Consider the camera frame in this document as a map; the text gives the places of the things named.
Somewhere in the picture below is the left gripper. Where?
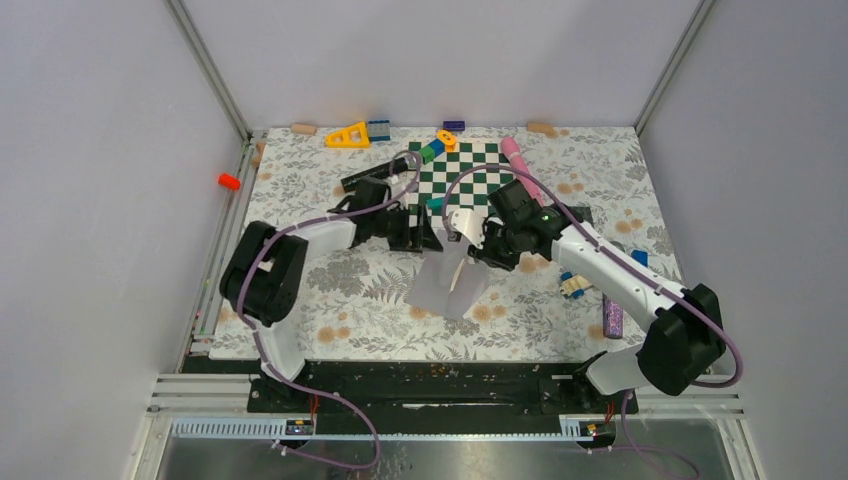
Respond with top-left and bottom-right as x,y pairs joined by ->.
371,203 -> 443,253

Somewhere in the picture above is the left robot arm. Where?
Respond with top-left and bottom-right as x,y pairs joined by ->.
219,177 -> 443,411

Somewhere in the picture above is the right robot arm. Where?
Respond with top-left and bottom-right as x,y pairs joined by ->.
468,180 -> 727,412

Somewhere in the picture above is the teal cube block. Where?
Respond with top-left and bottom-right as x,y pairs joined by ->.
425,197 -> 444,214

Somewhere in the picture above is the floral table cloth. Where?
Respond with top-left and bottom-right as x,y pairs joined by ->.
246,127 -> 680,362

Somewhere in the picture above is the green white chessboard mat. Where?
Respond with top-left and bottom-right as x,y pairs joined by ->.
400,139 -> 522,230

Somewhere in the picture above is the black toy microphone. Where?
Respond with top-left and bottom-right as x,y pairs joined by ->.
340,150 -> 423,193

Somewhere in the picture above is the beige toy car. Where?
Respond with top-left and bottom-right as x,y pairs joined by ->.
559,271 -> 592,299

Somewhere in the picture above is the grey lego baseplate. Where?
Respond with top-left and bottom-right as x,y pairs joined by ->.
569,205 -> 594,225

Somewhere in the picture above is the purple lego brick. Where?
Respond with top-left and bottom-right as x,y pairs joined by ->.
442,120 -> 466,132

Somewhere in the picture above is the blue lego brick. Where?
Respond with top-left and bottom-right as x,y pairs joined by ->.
366,119 -> 391,142

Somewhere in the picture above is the wooden cylinder block right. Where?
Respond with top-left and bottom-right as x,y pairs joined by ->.
526,122 -> 558,138

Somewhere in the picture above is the wooden cylinder block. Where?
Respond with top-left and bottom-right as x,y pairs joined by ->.
526,122 -> 558,138
290,123 -> 318,136

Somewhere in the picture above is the yellow triangle toy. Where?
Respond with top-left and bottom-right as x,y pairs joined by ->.
325,121 -> 370,149

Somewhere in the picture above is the purple glitter microphone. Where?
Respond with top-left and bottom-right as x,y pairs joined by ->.
602,295 -> 624,340

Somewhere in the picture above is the rainbow lego stack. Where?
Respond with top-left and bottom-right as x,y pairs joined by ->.
630,249 -> 649,267

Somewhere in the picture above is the wooden cylinder block left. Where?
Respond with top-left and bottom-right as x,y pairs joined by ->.
290,123 -> 318,136

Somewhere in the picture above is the orange cap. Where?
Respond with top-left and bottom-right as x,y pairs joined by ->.
217,173 -> 242,191

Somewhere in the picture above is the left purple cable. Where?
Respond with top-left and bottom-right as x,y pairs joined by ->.
235,150 -> 425,472

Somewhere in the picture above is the purple cable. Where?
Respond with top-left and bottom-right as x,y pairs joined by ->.
440,164 -> 745,480
235,150 -> 425,472

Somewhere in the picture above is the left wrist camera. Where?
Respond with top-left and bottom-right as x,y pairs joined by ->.
387,170 -> 415,196

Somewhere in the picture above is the colourful block chain toy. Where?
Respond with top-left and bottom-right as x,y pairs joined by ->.
418,130 -> 457,165

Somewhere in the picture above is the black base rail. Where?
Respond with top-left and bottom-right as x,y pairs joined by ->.
182,357 -> 710,439

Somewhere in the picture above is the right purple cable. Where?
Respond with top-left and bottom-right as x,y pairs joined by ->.
440,164 -> 745,480

